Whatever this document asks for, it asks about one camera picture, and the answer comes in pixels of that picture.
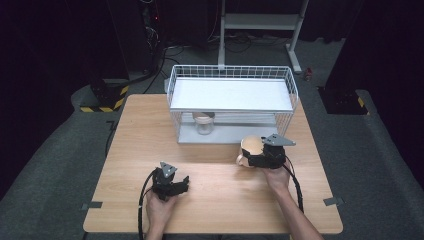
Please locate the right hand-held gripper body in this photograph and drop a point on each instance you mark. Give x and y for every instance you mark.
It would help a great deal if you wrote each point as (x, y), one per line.
(275, 155)

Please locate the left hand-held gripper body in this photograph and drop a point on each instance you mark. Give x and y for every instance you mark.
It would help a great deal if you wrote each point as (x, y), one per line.
(164, 185)

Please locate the cream ceramic cup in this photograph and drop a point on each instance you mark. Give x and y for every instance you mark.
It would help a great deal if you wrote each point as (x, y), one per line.
(251, 145)

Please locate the glass jar with white lid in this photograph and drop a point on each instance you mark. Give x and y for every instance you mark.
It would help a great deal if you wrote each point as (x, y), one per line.
(204, 123)

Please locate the person's right hand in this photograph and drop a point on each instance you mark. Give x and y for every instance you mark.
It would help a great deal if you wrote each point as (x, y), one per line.
(277, 180)

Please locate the person's left hand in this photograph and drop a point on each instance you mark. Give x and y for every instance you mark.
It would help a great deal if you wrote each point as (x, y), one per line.
(159, 211)

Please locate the grey tape piece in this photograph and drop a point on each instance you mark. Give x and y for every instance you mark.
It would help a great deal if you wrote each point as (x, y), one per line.
(92, 205)
(332, 201)

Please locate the black yellow striped base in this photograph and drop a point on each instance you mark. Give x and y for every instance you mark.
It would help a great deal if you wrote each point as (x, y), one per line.
(343, 101)
(106, 98)

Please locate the small red object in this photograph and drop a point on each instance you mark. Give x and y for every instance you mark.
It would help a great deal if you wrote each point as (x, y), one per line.
(308, 74)

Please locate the grey metal stand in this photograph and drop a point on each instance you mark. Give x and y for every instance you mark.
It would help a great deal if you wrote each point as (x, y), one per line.
(260, 21)

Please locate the black equipment tower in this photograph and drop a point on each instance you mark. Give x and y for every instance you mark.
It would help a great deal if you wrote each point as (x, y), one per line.
(146, 33)

